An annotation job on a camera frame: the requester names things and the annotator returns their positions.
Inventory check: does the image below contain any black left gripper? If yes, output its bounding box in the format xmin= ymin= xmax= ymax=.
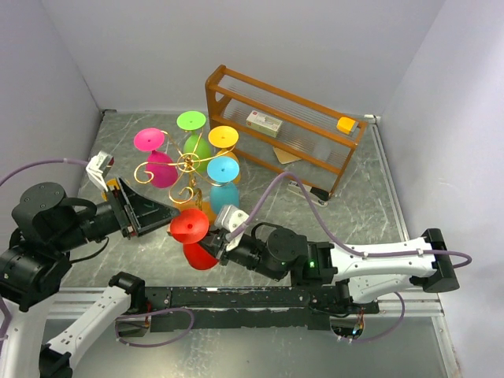
xmin=52 ymin=172 xmax=181 ymax=250

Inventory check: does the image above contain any red plastic wine glass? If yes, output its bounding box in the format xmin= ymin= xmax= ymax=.
xmin=169 ymin=209 xmax=218 ymax=271

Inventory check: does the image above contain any pink plastic wine glass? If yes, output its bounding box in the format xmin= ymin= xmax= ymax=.
xmin=133 ymin=128 xmax=178 ymax=188

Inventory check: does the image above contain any blue plastic wine glass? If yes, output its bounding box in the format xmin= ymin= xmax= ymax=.
xmin=207 ymin=156 xmax=239 ymax=214

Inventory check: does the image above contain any green plastic wine glass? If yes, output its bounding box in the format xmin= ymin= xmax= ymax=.
xmin=176 ymin=110 xmax=212 ymax=174

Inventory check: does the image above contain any yellow plastic wine glass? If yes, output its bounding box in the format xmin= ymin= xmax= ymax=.
xmin=207 ymin=125 xmax=241 ymax=187

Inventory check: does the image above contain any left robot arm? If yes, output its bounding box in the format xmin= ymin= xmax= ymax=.
xmin=1 ymin=179 xmax=180 ymax=377

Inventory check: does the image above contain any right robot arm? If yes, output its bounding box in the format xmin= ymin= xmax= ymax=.
xmin=197 ymin=224 xmax=460 ymax=317

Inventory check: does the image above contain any wooden rack base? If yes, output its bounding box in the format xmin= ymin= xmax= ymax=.
xmin=173 ymin=200 xmax=217 ymax=228

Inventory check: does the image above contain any orange plastic wine glass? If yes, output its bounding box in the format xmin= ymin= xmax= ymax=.
xmin=102 ymin=178 xmax=119 ymax=201

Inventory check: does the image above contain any wooden shelf rack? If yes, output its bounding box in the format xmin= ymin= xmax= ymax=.
xmin=205 ymin=65 xmax=367 ymax=198

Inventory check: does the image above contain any tan cardboard piece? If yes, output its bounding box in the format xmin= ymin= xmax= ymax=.
xmin=272 ymin=146 xmax=301 ymax=165

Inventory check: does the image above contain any small white card box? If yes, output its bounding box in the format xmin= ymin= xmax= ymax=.
xmin=246 ymin=110 xmax=283 ymax=138

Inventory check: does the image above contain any yellow grey box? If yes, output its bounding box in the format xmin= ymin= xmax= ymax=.
xmin=336 ymin=117 xmax=358 ymax=135

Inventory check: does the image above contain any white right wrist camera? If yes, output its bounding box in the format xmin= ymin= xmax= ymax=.
xmin=213 ymin=205 xmax=249 ymax=252

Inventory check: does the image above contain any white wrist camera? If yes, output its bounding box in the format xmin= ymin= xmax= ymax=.
xmin=213 ymin=205 xmax=249 ymax=252
xmin=86 ymin=150 xmax=114 ymax=192

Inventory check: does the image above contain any gold wire glass rack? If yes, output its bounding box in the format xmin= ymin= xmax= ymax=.
xmin=134 ymin=130 xmax=213 ymax=206

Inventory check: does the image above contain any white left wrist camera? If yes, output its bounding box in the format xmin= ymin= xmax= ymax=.
xmin=86 ymin=150 xmax=114 ymax=192

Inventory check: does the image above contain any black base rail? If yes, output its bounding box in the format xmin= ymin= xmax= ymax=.
xmin=113 ymin=286 xmax=381 ymax=334

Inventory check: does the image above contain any aluminium frame rail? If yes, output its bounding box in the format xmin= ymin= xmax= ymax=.
xmin=365 ymin=114 xmax=444 ymax=317

